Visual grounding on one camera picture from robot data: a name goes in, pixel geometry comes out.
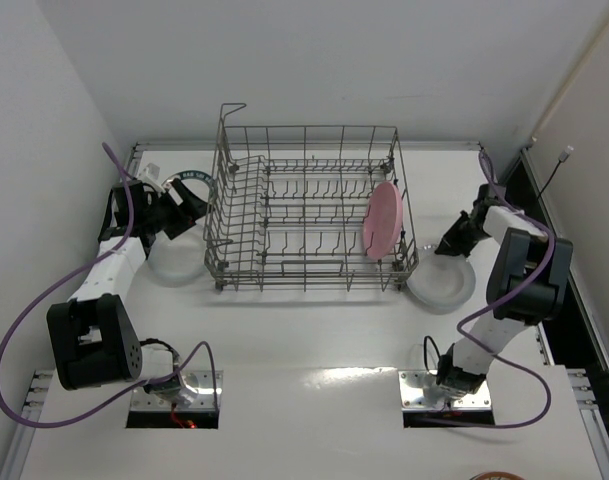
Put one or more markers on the brown round object bottom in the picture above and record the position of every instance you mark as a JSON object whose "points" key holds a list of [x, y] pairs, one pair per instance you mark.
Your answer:
{"points": [[496, 475]]}

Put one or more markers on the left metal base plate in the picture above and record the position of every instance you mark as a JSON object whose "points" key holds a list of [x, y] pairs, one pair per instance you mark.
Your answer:
{"points": [[196, 391]]}

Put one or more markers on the pink plastic plate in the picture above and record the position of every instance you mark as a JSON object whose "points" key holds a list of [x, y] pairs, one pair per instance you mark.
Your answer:
{"points": [[382, 222]]}

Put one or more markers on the grey wire dish rack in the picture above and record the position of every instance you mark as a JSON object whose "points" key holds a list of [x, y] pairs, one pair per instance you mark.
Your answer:
{"points": [[288, 203]]}

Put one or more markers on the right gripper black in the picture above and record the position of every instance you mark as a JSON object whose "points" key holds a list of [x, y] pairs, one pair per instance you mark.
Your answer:
{"points": [[460, 235]]}

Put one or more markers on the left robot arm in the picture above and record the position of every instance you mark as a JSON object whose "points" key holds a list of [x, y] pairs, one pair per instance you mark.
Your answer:
{"points": [[93, 340]]}

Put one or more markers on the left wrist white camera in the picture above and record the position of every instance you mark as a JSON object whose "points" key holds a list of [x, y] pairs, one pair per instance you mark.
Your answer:
{"points": [[149, 175]]}

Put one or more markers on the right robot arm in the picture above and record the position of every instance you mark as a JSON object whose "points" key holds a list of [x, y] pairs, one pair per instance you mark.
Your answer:
{"points": [[526, 286]]}

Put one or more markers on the green rimmed printed plate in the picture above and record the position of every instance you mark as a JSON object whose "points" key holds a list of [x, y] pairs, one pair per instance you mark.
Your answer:
{"points": [[195, 180]]}

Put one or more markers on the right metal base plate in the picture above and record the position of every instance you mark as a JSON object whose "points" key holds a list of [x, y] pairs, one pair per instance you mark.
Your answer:
{"points": [[420, 393]]}

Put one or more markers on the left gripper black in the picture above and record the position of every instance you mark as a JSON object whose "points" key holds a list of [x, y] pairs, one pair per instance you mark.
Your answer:
{"points": [[171, 210]]}

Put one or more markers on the metal base plate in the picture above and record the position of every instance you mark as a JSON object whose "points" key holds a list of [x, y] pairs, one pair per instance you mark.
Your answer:
{"points": [[420, 393], [196, 391]]}

